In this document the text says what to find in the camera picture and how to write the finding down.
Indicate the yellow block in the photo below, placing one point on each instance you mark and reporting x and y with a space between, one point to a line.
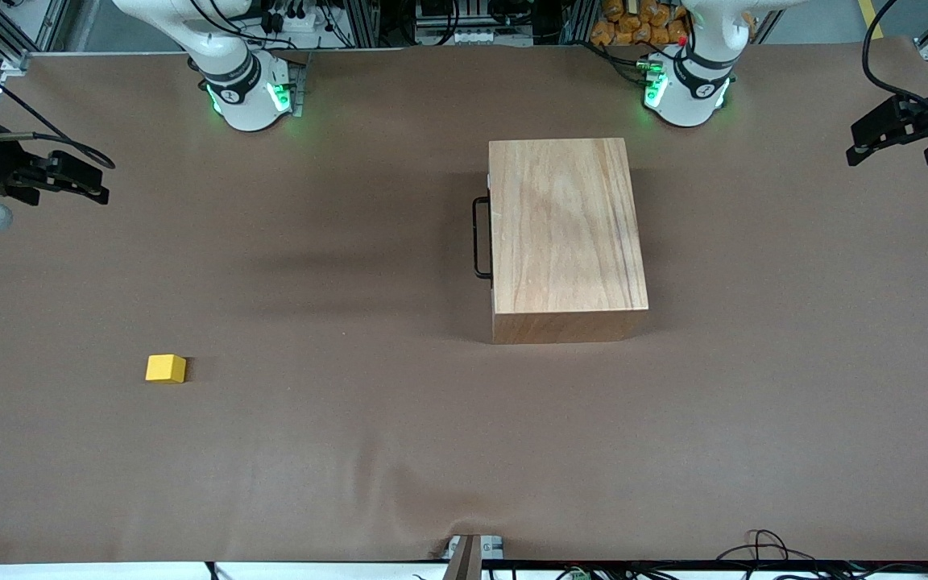
164 369

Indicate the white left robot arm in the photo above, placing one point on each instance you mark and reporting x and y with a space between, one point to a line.
685 89

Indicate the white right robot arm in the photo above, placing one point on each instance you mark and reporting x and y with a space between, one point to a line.
242 97

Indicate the wooden drawer cabinet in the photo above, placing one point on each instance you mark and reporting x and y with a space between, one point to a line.
569 234

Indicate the bag of orange items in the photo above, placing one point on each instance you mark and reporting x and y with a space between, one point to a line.
633 24

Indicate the brown table mat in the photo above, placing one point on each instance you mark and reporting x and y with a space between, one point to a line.
351 451

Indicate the long white socket strip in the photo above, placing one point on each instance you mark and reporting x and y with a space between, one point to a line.
474 36

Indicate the metal table bracket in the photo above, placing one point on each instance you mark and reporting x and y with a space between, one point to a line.
472 556

